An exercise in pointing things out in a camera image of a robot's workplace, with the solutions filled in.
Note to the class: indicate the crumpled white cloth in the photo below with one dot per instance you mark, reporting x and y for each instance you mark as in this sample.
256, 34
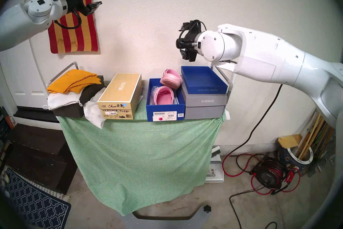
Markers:
93, 115

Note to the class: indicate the grey Vionic shoe box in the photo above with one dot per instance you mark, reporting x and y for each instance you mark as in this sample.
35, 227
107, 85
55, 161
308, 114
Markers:
205, 105

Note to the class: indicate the gold shoe box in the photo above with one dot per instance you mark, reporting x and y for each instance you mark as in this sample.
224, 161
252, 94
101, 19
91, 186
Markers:
120, 89

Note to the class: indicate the white box stack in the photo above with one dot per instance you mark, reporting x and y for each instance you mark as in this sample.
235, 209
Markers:
215, 172

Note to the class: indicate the wooden sticks bundle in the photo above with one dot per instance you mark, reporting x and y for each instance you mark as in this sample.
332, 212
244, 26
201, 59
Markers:
312, 132

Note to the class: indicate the blue patterned rug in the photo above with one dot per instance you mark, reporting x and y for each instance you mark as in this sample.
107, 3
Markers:
32, 204

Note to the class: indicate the yellow dustpan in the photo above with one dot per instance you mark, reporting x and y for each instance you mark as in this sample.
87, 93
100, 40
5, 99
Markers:
289, 140

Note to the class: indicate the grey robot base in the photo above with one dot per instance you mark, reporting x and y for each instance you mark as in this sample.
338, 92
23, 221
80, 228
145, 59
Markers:
166, 221

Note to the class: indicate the dark wooden step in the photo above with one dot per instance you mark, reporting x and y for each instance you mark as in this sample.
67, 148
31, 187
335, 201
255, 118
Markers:
40, 156

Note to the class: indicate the white panel door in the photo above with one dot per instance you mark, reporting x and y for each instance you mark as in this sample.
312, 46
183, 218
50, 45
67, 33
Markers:
24, 78

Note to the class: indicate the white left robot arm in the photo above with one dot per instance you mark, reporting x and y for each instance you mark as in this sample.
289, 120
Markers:
16, 22

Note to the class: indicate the black knob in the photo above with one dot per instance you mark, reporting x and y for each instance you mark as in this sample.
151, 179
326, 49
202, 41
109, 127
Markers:
207, 209

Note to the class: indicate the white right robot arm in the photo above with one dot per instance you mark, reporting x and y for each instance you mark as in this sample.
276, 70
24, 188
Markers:
268, 54

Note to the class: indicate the red yellow striped flag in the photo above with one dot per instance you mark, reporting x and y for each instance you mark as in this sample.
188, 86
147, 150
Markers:
75, 38

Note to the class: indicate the blue shoe box lid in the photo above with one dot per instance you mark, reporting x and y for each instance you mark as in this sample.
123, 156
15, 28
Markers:
203, 81

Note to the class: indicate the open blue shoe box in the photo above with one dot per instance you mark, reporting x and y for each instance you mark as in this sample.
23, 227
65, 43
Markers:
164, 113

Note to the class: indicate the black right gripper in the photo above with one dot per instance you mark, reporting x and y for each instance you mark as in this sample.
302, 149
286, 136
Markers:
191, 39

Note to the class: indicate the orange cloth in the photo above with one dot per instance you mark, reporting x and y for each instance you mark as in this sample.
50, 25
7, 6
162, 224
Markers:
72, 81

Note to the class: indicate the blue white ceramic pot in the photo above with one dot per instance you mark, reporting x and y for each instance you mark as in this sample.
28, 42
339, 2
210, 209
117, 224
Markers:
285, 156

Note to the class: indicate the green checkered tablecloth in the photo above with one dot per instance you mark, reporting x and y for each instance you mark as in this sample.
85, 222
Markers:
139, 156

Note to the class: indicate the pink clog shoe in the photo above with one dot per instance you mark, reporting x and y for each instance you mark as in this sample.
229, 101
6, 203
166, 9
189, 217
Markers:
162, 97
171, 77

